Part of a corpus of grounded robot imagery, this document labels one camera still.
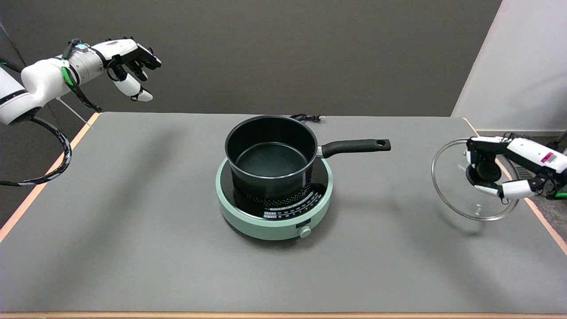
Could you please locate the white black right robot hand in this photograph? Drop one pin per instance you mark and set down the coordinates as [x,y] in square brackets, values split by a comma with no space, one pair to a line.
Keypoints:
[531,153]

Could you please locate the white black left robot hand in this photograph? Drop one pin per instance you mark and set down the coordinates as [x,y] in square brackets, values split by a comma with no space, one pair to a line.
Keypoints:
[122,48]

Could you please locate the glass pot lid black knob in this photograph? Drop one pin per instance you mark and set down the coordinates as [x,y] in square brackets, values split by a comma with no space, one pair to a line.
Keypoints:
[452,186]

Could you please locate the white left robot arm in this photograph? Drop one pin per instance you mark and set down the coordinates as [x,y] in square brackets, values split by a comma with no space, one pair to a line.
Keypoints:
[40,79]

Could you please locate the floor vent grille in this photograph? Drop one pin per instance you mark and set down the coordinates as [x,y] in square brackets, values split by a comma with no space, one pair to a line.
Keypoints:
[524,173]

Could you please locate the black stand leg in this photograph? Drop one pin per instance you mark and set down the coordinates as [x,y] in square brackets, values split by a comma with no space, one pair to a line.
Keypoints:
[556,142]

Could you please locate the grey table mat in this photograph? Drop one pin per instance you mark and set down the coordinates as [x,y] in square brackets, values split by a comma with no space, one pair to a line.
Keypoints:
[133,221]

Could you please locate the mint green induction cooker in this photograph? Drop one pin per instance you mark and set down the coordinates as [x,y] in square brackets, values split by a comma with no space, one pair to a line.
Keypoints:
[257,223]

